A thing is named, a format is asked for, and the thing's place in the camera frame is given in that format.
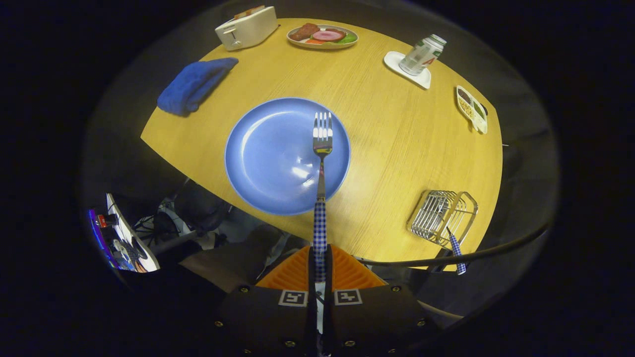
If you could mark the white divided bean dish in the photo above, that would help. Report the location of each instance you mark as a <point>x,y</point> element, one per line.
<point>466,109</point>

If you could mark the brown toast slice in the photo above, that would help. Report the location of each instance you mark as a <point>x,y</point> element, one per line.
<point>248,12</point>

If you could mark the green lettuce leaf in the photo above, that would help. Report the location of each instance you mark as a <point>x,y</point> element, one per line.
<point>348,38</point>

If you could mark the computer monitor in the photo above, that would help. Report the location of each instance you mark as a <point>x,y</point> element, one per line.
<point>134,243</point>

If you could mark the pink ham slice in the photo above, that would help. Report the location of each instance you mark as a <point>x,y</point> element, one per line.
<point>327,35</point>

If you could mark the white square coaster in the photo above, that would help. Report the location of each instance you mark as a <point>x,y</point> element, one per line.
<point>394,62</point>

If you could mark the black office chair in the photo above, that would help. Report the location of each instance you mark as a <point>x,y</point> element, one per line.
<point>198,208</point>

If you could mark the blue folded cloth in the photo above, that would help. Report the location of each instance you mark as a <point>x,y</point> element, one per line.
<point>193,84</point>

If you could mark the brown meat piece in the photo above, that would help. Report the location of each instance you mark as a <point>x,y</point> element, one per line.
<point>303,31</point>

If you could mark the blue round plate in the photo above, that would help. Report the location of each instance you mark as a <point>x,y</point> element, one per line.
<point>268,158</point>

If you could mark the white oval food plate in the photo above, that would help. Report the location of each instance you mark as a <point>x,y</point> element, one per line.
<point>322,45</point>

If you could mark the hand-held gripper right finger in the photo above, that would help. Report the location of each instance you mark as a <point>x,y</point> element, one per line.
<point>329,322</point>

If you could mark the person's tan trouser leg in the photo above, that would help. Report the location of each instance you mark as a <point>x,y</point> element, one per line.
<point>233,263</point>

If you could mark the white toaster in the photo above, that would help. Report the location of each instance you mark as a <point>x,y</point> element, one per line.
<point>248,32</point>

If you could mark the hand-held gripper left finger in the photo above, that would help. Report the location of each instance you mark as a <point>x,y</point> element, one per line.
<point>311,322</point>

